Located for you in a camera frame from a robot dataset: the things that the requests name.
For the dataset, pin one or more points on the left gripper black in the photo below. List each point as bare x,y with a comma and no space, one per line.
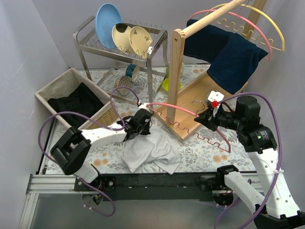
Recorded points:
145,119

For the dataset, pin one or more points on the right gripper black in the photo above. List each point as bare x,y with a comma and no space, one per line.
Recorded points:
212,118

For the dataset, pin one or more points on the white cloth garment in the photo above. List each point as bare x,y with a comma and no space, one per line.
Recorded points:
156,147

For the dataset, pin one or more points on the dark blue denim skirt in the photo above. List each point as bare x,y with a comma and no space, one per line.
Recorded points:
232,58

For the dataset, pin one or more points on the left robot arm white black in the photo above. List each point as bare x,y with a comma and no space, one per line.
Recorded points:
71,149

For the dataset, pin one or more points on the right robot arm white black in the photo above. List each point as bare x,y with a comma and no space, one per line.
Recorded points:
275,208

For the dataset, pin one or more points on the yellow wavy hanger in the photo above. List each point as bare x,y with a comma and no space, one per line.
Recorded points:
245,21

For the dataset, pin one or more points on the floral table mat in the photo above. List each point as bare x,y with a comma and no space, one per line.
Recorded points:
196,155

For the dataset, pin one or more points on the patterned red bowl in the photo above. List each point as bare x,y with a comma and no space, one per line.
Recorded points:
123,81

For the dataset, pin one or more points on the lime green bowl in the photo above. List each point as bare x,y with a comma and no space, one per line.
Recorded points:
165,84

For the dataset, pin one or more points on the teal cup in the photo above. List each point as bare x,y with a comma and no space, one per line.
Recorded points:
132,72

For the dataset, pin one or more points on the black cloth garment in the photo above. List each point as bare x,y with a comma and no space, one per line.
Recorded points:
82,100

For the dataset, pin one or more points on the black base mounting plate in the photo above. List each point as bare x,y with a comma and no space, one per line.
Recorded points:
202,186

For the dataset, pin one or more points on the wicker laundry basket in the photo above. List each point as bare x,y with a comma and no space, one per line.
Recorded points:
67,83

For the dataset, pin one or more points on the cream floral plate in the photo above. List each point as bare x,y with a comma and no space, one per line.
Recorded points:
140,40

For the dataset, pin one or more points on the cream plate dark spot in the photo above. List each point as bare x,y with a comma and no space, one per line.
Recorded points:
120,36

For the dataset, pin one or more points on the steel dish rack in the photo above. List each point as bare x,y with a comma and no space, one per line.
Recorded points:
90,43

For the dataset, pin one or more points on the blue plate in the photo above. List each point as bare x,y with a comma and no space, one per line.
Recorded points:
106,18

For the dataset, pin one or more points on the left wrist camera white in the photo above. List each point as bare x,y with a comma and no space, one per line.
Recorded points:
143,106

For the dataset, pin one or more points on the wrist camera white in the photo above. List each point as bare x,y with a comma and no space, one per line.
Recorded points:
143,106
213,99

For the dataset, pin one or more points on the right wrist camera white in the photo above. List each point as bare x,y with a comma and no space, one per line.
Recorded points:
213,99

